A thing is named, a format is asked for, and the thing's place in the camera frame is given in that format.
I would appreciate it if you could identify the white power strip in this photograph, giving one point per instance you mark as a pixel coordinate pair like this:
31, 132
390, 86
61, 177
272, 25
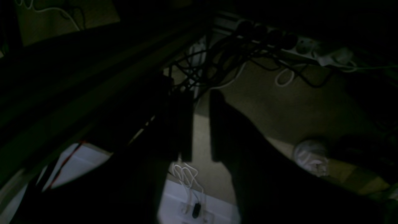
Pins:
324, 54

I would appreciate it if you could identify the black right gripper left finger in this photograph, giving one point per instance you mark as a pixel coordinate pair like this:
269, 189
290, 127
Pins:
168, 136

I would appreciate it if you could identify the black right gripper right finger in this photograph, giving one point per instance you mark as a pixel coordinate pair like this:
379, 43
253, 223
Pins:
271, 189

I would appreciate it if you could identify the crumpled white plastic bag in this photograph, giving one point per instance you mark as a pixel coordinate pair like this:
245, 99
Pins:
311, 155

